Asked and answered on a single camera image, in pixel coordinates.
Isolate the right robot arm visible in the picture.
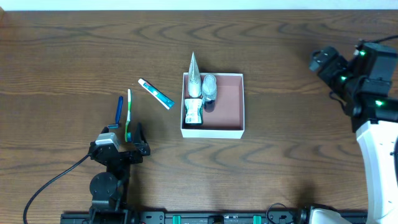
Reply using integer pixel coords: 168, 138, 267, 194
309, 42, 397, 223

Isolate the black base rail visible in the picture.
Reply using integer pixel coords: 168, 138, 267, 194
60, 209, 367, 224

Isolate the blue disposable razor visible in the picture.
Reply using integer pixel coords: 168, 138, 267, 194
108, 96, 123, 129

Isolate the green white toothbrush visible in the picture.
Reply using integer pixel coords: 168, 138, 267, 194
124, 89, 132, 142

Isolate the white cardboard box pink interior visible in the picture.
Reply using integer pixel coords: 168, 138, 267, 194
180, 73, 245, 139

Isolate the small green toothpaste tube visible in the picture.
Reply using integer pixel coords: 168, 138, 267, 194
138, 78, 175, 110

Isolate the green white sachet pack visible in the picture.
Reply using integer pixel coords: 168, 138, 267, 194
184, 98, 203, 125

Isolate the white Pantene tube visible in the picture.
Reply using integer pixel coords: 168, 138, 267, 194
188, 53, 202, 98

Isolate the blue foam soap pump bottle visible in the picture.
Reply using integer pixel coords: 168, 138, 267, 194
202, 75, 217, 113

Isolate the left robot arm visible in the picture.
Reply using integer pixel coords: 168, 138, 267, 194
88, 123, 150, 224

